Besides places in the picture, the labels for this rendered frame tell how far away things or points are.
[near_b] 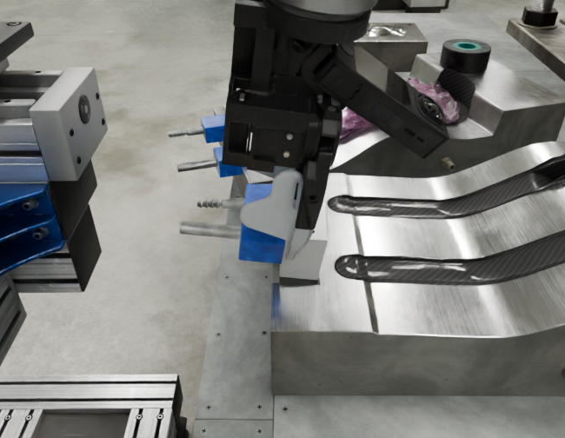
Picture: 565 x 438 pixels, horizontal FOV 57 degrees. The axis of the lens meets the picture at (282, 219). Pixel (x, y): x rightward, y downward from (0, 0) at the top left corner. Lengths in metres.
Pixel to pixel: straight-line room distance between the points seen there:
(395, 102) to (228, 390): 0.31
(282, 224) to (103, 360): 1.28
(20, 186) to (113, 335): 1.09
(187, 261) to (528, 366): 1.52
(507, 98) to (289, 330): 0.56
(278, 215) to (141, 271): 1.51
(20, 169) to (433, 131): 0.47
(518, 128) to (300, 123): 0.55
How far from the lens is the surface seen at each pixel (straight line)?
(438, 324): 0.48
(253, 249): 0.46
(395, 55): 1.24
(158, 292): 1.81
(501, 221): 0.60
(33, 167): 0.66
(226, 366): 0.54
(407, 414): 0.52
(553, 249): 0.56
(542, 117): 0.89
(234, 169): 0.73
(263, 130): 0.37
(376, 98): 0.37
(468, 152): 0.83
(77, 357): 1.69
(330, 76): 0.35
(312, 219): 0.39
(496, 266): 0.56
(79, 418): 1.29
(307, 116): 0.35
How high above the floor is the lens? 1.22
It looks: 36 degrees down
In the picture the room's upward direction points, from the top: straight up
